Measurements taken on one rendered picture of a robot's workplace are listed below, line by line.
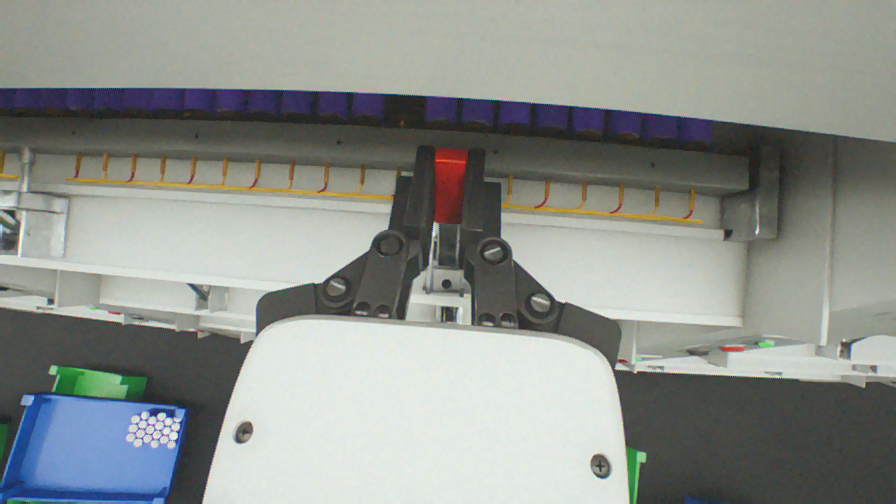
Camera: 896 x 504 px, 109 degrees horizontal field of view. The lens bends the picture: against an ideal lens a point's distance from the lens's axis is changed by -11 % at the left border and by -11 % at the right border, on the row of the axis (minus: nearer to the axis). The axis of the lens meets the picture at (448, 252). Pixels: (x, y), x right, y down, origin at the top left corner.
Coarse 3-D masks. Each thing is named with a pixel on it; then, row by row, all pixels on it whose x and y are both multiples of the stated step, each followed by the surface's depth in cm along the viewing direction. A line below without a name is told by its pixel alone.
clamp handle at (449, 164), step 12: (444, 156) 13; (456, 156) 13; (444, 168) 13; (456, 168) 13; (444, 180) 14; (456, 180) 14; (444, 192) 14; (456, 192) 14; (444, 204) 15; (456, 204) 15; (444, 216) 15; (456, 216) 15; (444, 228) 16; (456, 228) 16; (444, 240) 17; (456, 240) 17; (444, 252) 18; (456, 252) 18; (444, 264) 19; (456, 264) 19
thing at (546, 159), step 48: (0, 144) 20; (48, 144) 19; (96, 144) 19; (144, 144) 19; (192, 144) 19; (240, 144) 19; (288, 144) 19; (336, 144) 19; (384, 144) 19; (432, 144) 19; (480, 144) 19; (528, 144) 18; (576, 144) 18; (624, 144) 18; (288, 192) 20; (336, 192) 20; (720, 192) 19
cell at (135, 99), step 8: (128, 88) 20; (136, 88) 20; (144, 88) 20; (152, 88) 20; (128, 96) 20; (136, 96) 20; (144, 96) 20; (152, 96) 20; (128, 104) 20; (136, 104) 20; (144, 104) 20; (144, 112) 20; (152, 112) 21
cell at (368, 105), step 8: (360, 96) 19; (368, 96) 19; (376, 96) 19; (384, 96) 20; (352, 104) 20; (360, 104) 19; (368, 104) 19; (376, 104) 19; (384, 104) 20; (352, 112) 19; (360, 112) 19; (368, 112) 19; (376, 112) 19
